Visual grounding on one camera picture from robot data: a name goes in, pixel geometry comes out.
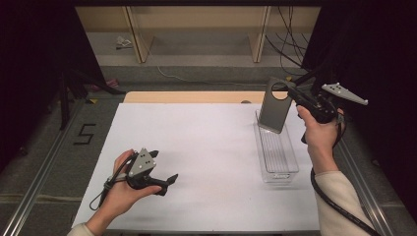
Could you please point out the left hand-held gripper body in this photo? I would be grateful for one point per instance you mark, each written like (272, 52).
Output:
(142, 164)

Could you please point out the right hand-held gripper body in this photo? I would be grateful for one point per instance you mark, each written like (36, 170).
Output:
(323, 108)

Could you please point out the grey phone case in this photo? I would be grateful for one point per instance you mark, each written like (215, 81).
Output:
(275, 113)

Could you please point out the clear plastic container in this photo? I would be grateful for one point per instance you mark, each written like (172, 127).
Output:
(278, 154)

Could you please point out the person's right hand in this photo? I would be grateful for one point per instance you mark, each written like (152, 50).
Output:
(319, 136)

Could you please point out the person's left hand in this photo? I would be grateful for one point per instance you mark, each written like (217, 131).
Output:
(119, 196)

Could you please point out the yellow tape piece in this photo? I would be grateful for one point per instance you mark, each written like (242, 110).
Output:
(288, 79)
(93, 101)

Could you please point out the black metal stand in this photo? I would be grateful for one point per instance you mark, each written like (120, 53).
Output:
(65, 98)
(314, 70)

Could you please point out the white board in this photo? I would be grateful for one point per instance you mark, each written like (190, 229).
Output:
(209, 203)

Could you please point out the wooden table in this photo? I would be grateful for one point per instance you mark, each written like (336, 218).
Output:
(196, 97)

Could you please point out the pink cloth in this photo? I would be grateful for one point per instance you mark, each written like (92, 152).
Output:
(111, 83)

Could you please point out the light wooden shelf unit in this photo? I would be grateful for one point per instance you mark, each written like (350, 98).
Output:
(196, 29)

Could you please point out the crumpled white paper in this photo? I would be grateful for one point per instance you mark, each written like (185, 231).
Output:
(123, 42)

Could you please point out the aluminium rail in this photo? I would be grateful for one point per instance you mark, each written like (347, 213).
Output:
(378, 214)
(36, 180)

